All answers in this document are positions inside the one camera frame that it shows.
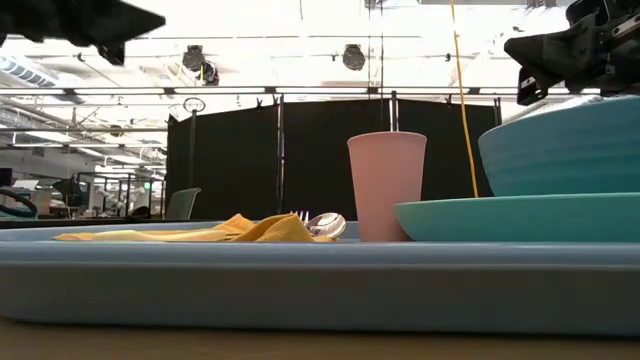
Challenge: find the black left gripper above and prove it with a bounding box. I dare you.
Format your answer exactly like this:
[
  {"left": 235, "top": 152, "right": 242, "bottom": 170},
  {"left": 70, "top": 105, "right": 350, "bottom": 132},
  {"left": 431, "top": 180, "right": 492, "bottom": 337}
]
[{"left": 0, "top": 0, "right": 167, "bottom": 67}]

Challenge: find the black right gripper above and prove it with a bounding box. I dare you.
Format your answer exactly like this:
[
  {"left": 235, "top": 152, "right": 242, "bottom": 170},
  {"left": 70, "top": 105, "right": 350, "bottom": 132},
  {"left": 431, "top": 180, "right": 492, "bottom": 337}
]
[{"left": 503, "top": 0, "right": 640, "bottom": 107}]

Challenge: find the blue plastic bowl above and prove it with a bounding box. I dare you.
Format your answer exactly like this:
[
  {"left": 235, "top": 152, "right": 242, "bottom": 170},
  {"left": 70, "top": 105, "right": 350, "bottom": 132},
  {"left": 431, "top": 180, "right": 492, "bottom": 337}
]
[{"left": 477, "top": 94, "right": 640, "bottom": 198}]

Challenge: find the green plastic plate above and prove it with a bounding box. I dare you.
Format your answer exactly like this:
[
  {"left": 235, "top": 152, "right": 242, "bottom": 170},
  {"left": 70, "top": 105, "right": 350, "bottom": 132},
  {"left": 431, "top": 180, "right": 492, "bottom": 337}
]
[{"left": 393, "top": 192, "right": 640, "bottom": 245}]

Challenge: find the pink plastic cup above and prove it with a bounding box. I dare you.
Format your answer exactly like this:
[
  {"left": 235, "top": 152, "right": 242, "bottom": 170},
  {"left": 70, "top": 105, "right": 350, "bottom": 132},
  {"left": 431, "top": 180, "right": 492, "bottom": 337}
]
[{"left": 346, "top": 130, "right": 429, "bottom": 244}]

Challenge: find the yellow cloth napkin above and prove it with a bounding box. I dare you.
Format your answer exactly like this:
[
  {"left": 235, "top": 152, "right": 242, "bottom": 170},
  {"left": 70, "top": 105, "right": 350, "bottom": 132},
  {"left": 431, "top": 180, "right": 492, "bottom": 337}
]
[{"left": 52, "top": 213, "right": 337, "bottom": 245}]

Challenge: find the silver metal spoon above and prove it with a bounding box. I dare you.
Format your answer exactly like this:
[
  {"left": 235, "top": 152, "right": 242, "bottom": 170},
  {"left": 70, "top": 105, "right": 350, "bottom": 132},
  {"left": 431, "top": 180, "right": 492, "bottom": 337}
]
[{"left": 303, "top": 212, "right": 348, "bottom": 241}]

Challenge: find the blue plastic tray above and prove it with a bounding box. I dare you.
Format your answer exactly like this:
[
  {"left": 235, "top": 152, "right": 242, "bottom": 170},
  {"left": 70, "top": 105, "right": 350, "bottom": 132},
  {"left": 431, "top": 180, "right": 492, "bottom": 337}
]
[{"left": 0, "top": 219, "right": 640, "bottom": 337}]

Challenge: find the black ceiling fixture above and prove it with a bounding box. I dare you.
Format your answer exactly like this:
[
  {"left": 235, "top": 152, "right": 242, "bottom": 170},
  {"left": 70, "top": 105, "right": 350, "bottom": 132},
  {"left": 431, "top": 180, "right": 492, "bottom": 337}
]
[
  {"left": 341, "top": 43, "right": 368, "bottom": 72},
  {"left": 181, "top": 43, "right": 221, "bottom": 87}
]

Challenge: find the black partition screen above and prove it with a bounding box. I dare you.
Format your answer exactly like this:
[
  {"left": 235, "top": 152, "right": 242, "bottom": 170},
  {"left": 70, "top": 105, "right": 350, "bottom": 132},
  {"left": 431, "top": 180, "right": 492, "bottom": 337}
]
[{"left": 165, "top": 97, "right": 503, "bottom": 222}]

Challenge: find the grey office chair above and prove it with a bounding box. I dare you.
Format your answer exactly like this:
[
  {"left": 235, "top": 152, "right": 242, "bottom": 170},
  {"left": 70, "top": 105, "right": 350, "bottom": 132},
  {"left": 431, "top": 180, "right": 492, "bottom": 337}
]
[{"left": 164, "top": 187, "right": 203, "bottom": 222}]

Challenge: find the yellow hanging cable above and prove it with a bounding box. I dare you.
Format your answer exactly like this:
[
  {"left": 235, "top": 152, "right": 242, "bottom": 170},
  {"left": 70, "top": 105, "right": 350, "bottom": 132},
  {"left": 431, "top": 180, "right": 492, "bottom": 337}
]
[{"left": 448, "top": 0, "right": 480, "bottom": 199}]

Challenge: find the black ring stand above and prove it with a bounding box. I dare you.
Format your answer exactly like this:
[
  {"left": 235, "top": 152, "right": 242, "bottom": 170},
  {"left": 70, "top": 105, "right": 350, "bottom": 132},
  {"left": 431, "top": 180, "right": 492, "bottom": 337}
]
[{"left": 182, "top": 96, "right": 207, "bottom": 190}]

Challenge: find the black arched frame handle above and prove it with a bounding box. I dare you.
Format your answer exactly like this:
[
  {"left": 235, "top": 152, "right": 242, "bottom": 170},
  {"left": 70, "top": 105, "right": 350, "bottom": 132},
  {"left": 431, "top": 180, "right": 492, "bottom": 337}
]
[{"left": 0, "top": 187, "right": 39, "bottom": 220}]

